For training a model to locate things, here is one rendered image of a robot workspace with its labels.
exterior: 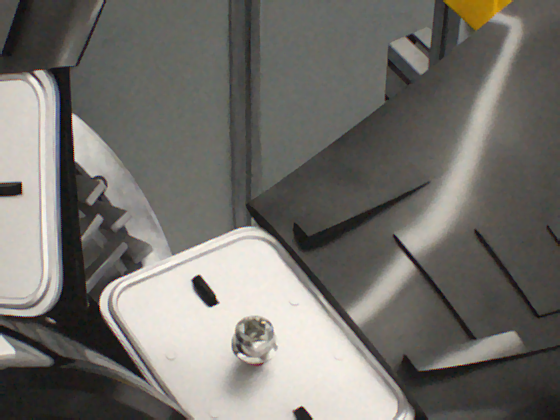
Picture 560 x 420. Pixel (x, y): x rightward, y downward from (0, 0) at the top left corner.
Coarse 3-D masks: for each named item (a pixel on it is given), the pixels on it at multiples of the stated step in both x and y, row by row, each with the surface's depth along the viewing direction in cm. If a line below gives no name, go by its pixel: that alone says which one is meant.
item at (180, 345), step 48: (240, 240) 39; (144, 288) 38; (192, 288) 38; (240, 288) 38; (288, 288) 38; (144, 336) 36; (192, 336) 37; (288, 336) 37; (336, 336) 37; (192, 384) 35; (240, 384) 36; (288, 384) 36; (336, 384) 36; (384, 384) 36
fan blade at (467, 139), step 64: (448, 64) 44; (512, 64) 45; (384, 128) 42; (448, 128) 42; (512, 128) 43; (320, 192) 40; (384, 192) 40; (448, 192) 41; (512, 192) 41; (320, 256) 38; (384, 256) 39; (448, 256) 39; (512, 256) 39; (384, 320) 37; (448, 320) 37; (512, 320) 38; (448, 384) 36; (512, 384) 36
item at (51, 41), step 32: (0, 0) 29; (32, 0) 29; (64, 0) 29; (96, 0) 29; (0, 32) 29; (32, 32) 29; (64, 32) 29; (0, 64) 30; (32, 64) 29; (64, 64) 29
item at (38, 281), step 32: (0, 96) 30; (32, 96) 30; (0, 128) 30; (32, 128) 30; (0, 160) 30; (32, 160) 30; (32, 192) 30; (0, 224) 31; (32, 224) 30; (0, 256) 31; (32, 256) 30; (0, 288) 31; (32, 288) 30
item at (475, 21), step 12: (444, 0) 76; (456, 0) 75; (468, 0) 74; (480, 0) 73; (492, 0) 72; (504, 0) 71; (456, 12) 76; (468, 12) 75; (480, 12) 73; (492, 12) 72; (468, 24) 75; (480, 24) 74
